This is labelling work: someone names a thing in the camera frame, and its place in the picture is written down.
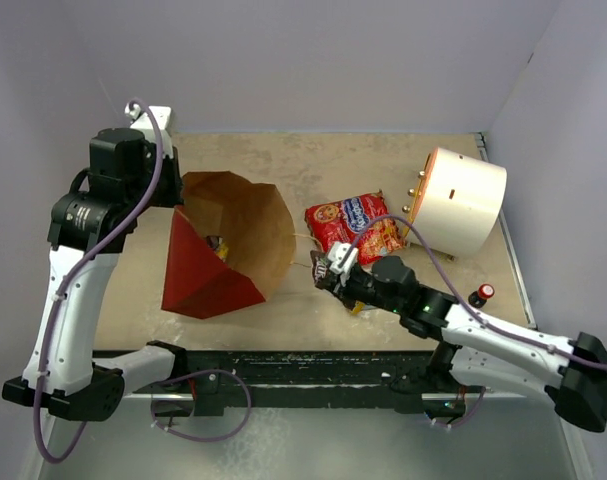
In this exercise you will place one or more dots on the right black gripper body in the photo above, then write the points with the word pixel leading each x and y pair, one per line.
pixel 360 286

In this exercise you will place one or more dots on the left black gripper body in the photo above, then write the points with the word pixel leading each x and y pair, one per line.
pixel 168 190

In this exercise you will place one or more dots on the yellow candy packet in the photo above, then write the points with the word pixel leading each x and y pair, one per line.
pixel 356 308
pixel 221 250

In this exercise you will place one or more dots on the red cookie snack bag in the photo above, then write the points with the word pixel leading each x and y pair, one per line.
pixel 341 221

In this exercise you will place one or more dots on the red paper bag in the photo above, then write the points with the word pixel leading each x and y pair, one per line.
pixel 231 245

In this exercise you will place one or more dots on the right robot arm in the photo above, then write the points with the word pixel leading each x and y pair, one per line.
pixel 476 349

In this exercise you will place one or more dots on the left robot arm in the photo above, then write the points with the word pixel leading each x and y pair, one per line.
pixel 87 234

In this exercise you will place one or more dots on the red black stamp knob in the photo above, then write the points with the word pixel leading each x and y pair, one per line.
pixel 481 295

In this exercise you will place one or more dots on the white cylindrical drawer toy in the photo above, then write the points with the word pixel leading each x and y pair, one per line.
pixel 456 202

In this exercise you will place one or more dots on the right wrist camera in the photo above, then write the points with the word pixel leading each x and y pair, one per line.
pixel 342 257

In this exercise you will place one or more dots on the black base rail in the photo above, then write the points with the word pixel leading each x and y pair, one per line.
pixel 406 382

